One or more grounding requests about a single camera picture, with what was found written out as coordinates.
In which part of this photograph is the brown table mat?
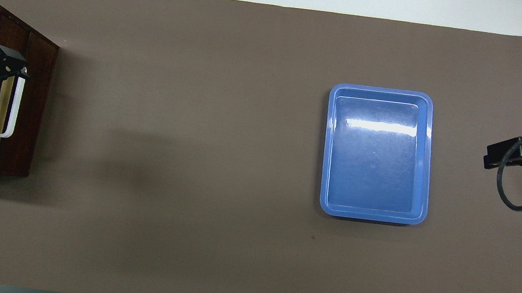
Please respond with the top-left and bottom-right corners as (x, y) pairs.
(0, 0), (522, 293)

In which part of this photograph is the white drawer handle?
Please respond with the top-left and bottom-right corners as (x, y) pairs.
(0, 65), (29, 150)

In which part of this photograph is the blue plastic tray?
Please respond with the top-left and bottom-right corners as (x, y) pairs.
(316, 81), (442, 228)

